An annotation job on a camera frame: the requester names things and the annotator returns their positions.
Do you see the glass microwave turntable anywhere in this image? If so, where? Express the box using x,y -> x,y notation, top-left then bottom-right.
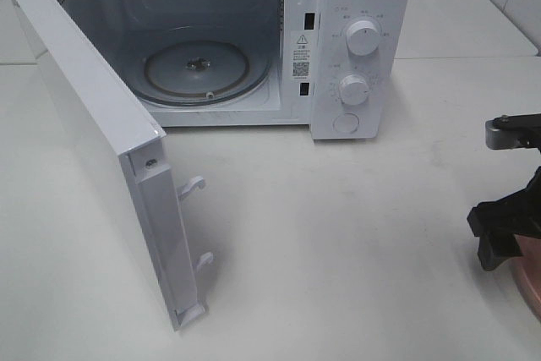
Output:
123,26 -> 280,107

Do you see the white round knob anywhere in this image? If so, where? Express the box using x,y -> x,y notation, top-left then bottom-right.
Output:
338,74 -> 370,106
345,18 -> 381,57

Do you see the white round door button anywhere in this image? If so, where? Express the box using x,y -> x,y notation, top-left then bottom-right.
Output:
333,113 -> 360,134

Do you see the upper white round knob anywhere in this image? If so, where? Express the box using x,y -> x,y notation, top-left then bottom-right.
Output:
345,18 -> 381,57

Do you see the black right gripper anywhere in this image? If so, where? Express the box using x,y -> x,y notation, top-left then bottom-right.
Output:
467,167 -> 541,271

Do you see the pink round plate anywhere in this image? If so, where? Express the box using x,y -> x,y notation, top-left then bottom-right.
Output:
511,236 -> 540,320

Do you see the white warning label sticker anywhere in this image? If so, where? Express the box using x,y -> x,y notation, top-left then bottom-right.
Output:
290,30 -> 315,79

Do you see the lower white round knob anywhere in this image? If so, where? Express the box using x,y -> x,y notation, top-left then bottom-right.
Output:
338,74 -> 370,106

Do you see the white microwave oven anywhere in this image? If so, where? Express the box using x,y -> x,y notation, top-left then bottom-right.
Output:
13,0 -> 407,139

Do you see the white microwave door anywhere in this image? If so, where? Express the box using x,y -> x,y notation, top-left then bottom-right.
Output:
12,0 -> 214,329

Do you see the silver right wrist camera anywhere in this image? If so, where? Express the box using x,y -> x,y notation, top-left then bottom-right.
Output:
485,113 -> 541,150

